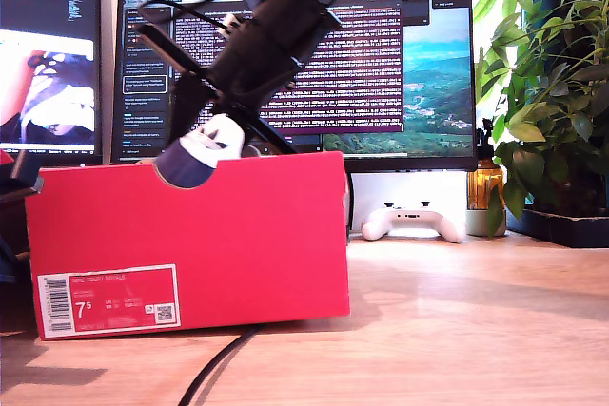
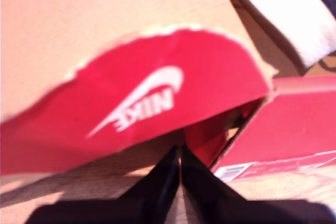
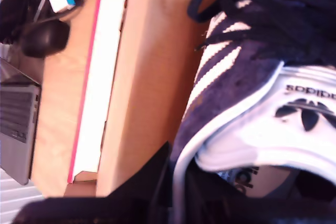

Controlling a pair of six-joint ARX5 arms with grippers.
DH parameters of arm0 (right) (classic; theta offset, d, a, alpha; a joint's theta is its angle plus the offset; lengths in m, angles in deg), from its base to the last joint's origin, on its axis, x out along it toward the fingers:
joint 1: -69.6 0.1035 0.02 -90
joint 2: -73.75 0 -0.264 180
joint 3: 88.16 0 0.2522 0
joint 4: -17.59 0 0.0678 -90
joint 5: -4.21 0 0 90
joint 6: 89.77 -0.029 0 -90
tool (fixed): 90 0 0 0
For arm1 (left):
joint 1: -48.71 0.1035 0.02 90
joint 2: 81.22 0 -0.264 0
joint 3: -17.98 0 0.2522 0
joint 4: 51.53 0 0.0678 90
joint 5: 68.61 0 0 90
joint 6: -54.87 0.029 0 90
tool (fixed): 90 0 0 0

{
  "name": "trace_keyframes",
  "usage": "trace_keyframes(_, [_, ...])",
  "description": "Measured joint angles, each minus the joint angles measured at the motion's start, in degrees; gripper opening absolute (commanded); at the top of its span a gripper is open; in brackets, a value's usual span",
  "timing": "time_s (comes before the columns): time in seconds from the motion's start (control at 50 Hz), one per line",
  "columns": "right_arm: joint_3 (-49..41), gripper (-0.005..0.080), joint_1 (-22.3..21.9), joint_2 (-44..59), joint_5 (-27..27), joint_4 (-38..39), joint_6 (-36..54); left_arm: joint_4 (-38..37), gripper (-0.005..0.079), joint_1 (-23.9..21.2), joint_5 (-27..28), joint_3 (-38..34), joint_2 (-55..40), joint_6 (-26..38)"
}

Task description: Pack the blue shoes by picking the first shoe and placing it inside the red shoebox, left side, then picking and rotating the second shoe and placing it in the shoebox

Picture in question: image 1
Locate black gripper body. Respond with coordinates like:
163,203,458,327
137,13,305,154

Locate blue suede sneaker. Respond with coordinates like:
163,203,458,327
155,112,247,189

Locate red cardboard shoebox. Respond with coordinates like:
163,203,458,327
0,147,352,341

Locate large black computer monitor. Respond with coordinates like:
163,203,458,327
110,0,479,174

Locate white game controller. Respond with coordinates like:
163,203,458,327
360,200,467,244

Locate amber pump bottle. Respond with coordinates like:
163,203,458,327
466,118,505,212

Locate white ceramic pot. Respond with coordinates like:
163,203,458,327
464,208,508,239

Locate dark green potted plant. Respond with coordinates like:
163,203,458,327
489,0,609,222

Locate black plant tray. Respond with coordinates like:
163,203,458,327
505,207,609,249

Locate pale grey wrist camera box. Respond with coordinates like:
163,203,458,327
219,11,246,39

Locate black camera cable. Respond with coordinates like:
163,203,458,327
159,0,267,34

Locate black table cable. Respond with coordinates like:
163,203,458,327
178,327,258,406

